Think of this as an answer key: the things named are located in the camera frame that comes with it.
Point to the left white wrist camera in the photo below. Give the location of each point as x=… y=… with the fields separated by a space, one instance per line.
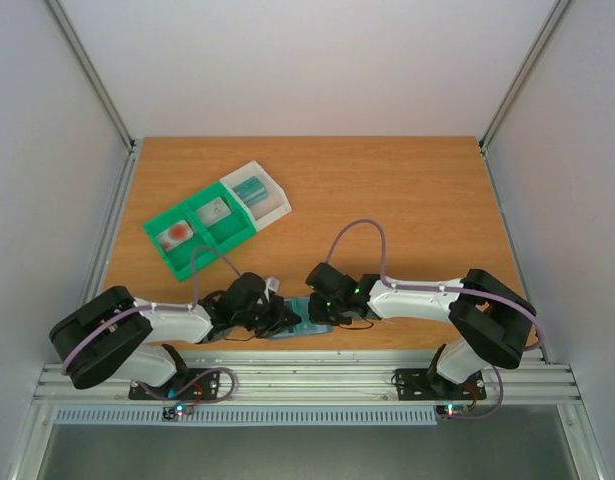
x=271 y=286

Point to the teal leather card holder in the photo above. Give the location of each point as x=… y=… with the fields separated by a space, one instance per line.
x=316 y=329

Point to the left aluminium corner post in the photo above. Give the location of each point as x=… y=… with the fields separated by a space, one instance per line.
x=64 y=24

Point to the teal cards in white bin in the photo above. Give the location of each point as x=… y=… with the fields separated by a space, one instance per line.
x=251 y=191

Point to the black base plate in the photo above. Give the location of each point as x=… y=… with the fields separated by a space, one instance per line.
x=197 y=384
x=414 y=384

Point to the green plastic bin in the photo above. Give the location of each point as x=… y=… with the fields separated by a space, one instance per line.
x=207 y=243

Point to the card with red circle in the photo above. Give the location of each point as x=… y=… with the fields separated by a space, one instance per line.
x=174 y=235

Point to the right aluminium corner post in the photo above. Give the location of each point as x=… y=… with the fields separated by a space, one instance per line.
x=538 y=47

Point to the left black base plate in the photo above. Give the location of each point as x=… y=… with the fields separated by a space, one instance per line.
x=197 y=384

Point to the aluminium corner post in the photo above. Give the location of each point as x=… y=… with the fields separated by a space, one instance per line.
x=64 y=24
x=538 y=47

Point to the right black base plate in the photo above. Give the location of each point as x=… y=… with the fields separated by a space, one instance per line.
x=414 y=384

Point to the small circuit board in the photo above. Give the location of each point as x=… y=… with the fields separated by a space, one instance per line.
x=179 y=411
x=452 y=410

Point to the aluminium front rail frame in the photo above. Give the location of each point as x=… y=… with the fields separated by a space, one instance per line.
x=365 y=377

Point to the white translucent plastic bin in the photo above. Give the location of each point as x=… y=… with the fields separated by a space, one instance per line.
x=266 y=212

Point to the grey slotted cable duct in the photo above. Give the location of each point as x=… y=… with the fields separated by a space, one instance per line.
x=248 y=416

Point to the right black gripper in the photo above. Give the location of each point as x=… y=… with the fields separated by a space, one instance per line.
x=316 y=308

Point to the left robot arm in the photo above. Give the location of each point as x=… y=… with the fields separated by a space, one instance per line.
x=116 y=335

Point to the grey card in green bin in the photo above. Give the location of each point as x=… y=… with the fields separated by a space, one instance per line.
x=213 y=212

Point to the teal AION VIP card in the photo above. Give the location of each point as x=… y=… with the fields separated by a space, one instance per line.
x=300 y=305

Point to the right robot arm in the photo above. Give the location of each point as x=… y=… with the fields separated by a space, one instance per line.
x=493 y=321

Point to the right small circuit board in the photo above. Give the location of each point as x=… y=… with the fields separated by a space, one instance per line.
x=452 y=410

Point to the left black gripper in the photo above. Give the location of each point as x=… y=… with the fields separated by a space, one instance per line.
x=278 y=323

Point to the left small circuit board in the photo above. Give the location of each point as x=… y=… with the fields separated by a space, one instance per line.
x=179 y=411

